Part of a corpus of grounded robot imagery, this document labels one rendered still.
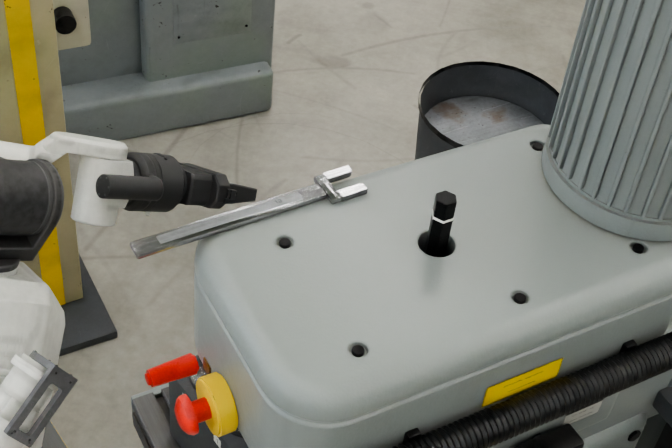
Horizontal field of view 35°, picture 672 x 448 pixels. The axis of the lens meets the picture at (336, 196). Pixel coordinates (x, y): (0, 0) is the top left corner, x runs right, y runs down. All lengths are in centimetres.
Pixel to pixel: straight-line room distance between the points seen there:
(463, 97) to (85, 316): 141
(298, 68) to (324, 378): 362
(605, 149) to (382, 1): 397
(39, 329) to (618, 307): 66
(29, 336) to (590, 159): 67
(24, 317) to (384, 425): 51
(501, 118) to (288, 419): 268
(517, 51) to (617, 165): 376
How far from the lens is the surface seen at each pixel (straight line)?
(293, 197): 107
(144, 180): 157
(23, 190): 130
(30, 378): 123
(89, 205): 157
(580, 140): 108
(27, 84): 292
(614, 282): 107
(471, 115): 354
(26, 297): 132
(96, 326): 343
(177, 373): 116
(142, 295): 355
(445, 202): 101
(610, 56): 103
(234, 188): 169
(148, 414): 210
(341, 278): 101
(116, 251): 369
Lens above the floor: 262
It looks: 42 degrees down
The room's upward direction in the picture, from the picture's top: 7 degrees clockwise
